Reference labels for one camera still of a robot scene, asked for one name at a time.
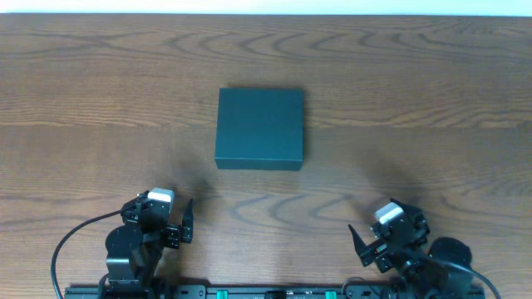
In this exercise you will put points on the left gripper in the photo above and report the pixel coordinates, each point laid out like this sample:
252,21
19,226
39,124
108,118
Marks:
187,234

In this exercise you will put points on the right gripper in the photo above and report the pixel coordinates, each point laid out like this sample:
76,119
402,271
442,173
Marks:
379,251

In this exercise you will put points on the black gift box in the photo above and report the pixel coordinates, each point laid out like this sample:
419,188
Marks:
259,129

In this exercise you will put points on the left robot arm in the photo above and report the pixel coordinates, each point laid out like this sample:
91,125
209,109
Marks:
135,248

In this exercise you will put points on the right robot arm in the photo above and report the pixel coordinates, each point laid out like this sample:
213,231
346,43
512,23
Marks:
443,272

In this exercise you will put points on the black mounting rail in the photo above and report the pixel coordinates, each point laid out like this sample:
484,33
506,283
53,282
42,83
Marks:
353,291

